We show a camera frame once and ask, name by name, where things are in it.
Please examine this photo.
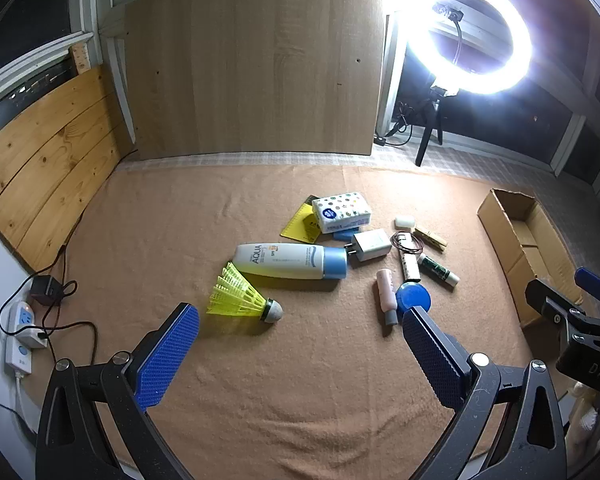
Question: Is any blue round lid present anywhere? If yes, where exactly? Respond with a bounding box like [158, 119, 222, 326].
[395, 282, 432, 317]

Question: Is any white patterned lighter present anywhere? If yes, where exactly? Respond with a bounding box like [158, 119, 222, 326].
[399, 251, 422, 282]

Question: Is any gooseneck phone holder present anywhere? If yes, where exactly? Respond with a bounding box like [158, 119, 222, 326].
[432, 2, 468, 91]

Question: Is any pink tube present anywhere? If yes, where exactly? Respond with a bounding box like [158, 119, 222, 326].
[376, 269, 398, 329]

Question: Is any cardboard box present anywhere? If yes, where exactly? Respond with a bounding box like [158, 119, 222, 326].
[476, 188, 588, 331]

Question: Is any yellow flat plastic piece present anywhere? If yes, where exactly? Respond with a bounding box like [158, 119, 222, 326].
[280, 195, 323, 243]

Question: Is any white charger plug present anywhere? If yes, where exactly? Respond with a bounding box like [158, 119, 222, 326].
[342, 228, 392, 263]

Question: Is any cream fuzzy cloth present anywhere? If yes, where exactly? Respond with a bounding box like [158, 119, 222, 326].
[570, 382, 600, 441]

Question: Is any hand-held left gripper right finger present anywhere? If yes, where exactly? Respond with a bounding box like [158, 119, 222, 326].
[402, 306, 568, 480]

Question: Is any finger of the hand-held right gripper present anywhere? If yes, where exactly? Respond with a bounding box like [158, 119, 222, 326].
[526, 279, 588, 333]
[575, 267, 600, 311]

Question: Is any pine plank panel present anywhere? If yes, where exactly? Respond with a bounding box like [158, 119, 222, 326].
[0, 42, 136, 271]

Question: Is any black adapter cable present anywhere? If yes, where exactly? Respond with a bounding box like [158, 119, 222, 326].
[0, 245, 98, 366]

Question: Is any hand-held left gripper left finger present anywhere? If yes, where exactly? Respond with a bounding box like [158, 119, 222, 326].
[35, 302, 201, 480]

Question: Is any light wooden board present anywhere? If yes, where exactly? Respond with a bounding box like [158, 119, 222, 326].
[124, 0, 388, 157]

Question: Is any black ring light cable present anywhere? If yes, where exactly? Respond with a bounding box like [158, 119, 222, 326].
[375, 102, 416, 146]

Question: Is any white sunscreen bottle blue cap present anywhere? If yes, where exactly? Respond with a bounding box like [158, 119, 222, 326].
[232, 243, 349, 282]

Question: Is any green lip balm tube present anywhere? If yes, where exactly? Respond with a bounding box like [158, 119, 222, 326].
[417, 254, 461, 288]

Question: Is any white power strip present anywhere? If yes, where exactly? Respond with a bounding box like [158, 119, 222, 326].
[5, 300, 48, 376]

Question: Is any dotted white tissue pack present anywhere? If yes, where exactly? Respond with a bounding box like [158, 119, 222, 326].
[311, 191, 372, 234]

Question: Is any yellow shuttlecock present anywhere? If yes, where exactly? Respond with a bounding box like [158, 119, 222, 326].
[206, 261, 284, 323]

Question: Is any white ring light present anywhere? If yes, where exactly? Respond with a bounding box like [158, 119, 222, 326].
[402, 0, 533, 96]

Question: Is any wooden clothespin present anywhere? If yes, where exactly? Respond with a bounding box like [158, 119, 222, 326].
[414, 227, 448, 252]

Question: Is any black power adapter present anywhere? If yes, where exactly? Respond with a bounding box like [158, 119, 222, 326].
[30, 277, 63, 306]

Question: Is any white power cord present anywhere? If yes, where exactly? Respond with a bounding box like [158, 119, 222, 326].
[12, 372, 38, 433]

